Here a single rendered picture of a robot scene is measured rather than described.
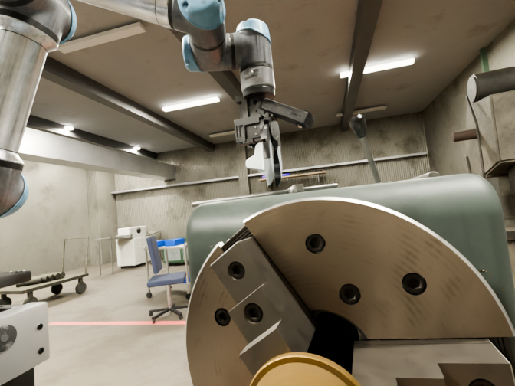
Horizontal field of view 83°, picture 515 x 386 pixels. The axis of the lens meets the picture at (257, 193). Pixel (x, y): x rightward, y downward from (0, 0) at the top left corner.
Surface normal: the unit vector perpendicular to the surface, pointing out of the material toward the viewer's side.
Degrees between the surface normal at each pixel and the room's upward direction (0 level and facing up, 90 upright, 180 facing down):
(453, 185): 42
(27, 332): 90
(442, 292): 90
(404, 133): 90
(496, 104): 92
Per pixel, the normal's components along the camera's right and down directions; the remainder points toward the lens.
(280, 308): 0.72, -0.65
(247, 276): -0.34, -0.03
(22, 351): 0.97, -0.11
